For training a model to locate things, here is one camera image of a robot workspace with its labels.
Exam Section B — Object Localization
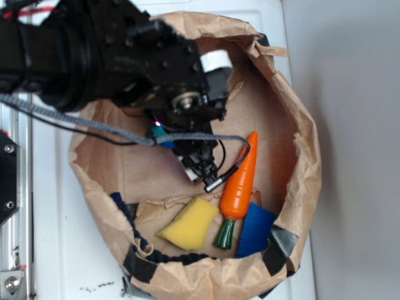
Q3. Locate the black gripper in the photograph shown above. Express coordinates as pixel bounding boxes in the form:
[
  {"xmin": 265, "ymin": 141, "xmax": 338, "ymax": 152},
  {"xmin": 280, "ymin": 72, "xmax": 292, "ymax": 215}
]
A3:
[{"xmin": 102, "ymin": 1, "xmax": 229, "ymax": 133}]

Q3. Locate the green rectangular block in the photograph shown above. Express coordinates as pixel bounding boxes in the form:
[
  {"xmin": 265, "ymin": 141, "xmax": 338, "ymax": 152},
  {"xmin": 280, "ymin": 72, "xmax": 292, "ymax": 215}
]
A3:
[{"xmin": 146, "ymin": 125, "xmax": 168, "ymax": 139}]

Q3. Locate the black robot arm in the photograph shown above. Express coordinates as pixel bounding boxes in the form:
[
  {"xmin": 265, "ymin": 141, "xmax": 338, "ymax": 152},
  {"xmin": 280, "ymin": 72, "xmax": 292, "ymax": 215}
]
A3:
[{"xmin": 1, "ymin": 1, "xmax": 229, "ymax": 131}]

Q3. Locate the orange toy carrot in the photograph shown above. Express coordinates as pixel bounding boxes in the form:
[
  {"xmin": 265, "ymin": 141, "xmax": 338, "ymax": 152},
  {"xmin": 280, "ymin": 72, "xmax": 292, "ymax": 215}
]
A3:
[{"xmin": 214, "ymin": 131, "xmax": 258, "ymax": 249}]

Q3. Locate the yellow sponge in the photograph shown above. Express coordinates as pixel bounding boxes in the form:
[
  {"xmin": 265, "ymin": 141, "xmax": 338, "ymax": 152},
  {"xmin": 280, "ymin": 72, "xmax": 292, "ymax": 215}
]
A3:
[{"xmin": 156, "ymin": 197, "xmax": 219, "ymax": 251}]

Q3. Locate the blue sponge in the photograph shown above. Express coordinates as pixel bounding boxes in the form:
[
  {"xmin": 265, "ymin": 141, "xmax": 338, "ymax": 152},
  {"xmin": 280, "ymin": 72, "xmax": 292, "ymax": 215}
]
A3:
[{"xmin": 236, "ymin": 202, "xmax": 276, "ymax": 258}]

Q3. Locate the brown paper bag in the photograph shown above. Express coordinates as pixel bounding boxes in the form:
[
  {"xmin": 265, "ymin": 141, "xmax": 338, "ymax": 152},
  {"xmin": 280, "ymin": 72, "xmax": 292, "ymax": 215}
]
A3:
[{"xmin": 69, "ymin": 11, "xmax": 321, "ymax": 299}]

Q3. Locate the grey braided cable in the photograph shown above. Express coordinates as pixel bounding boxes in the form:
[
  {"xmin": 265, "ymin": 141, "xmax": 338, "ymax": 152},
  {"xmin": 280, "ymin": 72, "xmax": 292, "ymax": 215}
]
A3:
[{"xmin": 0, "ymin": 92, "xmax": 251, "ymax": 193}]

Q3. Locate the black thin cable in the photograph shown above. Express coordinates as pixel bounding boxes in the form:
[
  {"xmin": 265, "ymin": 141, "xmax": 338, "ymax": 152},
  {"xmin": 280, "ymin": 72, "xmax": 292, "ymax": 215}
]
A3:
[{"xmin": 29, "ymin": 112, "xmax": 148, "ymax": 147}]

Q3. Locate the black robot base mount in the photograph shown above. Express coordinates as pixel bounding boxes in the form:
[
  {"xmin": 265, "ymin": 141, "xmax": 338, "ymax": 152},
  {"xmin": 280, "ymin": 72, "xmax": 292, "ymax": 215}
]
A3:
[{"xmin": 0, "ymin": 130, "xmax": 20, "ymax": 227}]

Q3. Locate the dark blue rope handle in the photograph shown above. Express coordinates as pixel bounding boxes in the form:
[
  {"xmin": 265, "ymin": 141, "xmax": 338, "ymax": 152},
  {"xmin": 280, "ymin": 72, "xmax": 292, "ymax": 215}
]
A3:
[{"xmin": 109, "ymin": 191, "xmax": 216, "ymax": 266}]

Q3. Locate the aluminium rail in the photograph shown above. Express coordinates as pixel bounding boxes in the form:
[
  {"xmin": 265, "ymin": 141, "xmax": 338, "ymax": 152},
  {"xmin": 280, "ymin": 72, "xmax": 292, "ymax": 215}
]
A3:
[{"xmin": 1, "ymin": 104, "xmax": 36, "ymax": 299}]

